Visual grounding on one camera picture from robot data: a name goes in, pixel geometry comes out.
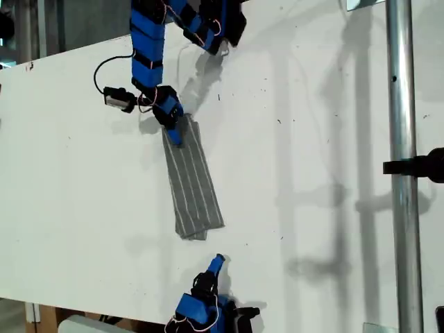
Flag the black camera box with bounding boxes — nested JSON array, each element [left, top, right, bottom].
[[103, 85, 137, 114], [228, 300, 261, 333]]

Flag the black camera cable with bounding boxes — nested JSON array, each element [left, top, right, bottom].
[[92, 51, 136, 94]]

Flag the grey white-striped towel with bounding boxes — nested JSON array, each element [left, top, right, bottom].
[[161, 113, 226, 241]]

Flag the wooden table leg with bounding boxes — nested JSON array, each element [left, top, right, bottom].
[[34, 305, 59, 333]]

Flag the steel post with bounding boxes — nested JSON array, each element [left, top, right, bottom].
[[384, 0, 426, 333]]

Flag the black round object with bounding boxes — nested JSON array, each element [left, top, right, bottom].
[[0, 10, 15, 40]]

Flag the white table bracket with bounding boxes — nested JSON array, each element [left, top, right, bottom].
[[24, 302, 42, 324]]

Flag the red white gripper wire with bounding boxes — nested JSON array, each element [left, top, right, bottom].
[[164, 294, 219, 333], [137, 85, 160, 114]]

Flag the white box under table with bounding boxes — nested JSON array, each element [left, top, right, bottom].
[[57, 314, 135, 333]]

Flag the black post clamp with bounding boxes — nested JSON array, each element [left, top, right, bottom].
[[382, 147, 444, 184]]

